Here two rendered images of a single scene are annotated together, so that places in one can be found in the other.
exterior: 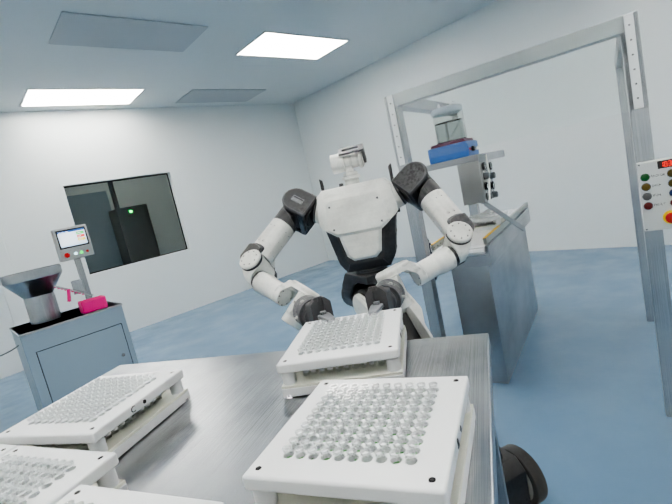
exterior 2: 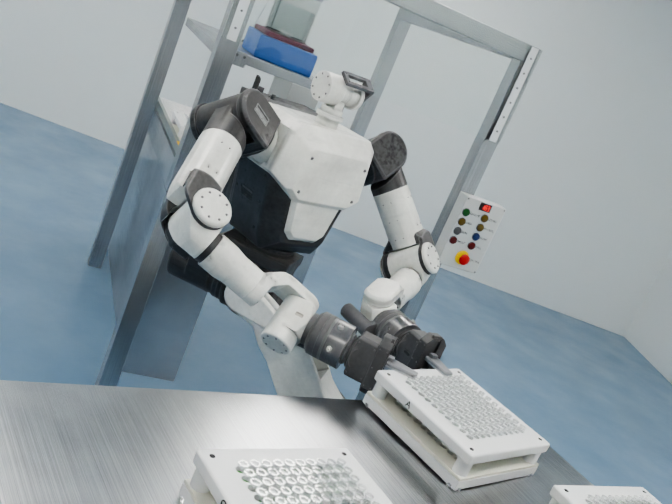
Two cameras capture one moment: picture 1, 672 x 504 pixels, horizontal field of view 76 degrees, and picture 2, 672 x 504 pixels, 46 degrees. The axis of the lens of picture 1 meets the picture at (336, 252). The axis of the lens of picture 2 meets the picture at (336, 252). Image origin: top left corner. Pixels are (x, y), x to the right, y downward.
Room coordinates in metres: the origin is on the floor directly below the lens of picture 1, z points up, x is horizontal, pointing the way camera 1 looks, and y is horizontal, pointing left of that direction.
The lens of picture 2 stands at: (0.50, 1.33, 1.44)
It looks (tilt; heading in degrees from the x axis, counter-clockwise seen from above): 15 degrees down; 301
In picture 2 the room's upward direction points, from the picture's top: 23 degrees clockwise
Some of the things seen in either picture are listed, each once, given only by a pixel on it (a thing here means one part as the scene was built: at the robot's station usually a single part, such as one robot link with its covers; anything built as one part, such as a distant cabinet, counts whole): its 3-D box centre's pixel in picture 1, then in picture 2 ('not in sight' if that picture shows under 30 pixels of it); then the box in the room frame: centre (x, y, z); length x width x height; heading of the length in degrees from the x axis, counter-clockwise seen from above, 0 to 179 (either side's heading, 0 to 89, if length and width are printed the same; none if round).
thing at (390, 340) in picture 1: (345, 337); (462, 411); (0.91, 0.02, 0.89); 0.25 x 0.24 x 0.02; 78
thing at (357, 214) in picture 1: (362, 219); (288, 169); (1.58, -0.12, 1.09); 0.34 x 0.30 x 0.36; 78
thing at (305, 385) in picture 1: (350, 357); (450, 432); (0.91, 0.02, 0.85); 0.24 x 0.24 x 0.02; 78
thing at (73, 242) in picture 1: (80, 266); not in sight; (3.33, 1.95, 1.07); 0.23 x 0.10 x 0.62; 131
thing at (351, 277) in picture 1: (367, 289); (232, 265); (1.61, -0.09, 0.82); 0.28 x 0.13 x 0.18; 23
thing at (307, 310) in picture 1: (316, 316); (355, 353); (1.12, 0.09, 0.90); 0.12 x 0.10 x 0.13; 20
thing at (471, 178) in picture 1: (476, 181); (287, 109); (2.16, -0.76, 1.11); 0.22 x 0.11 x 0.20; 146
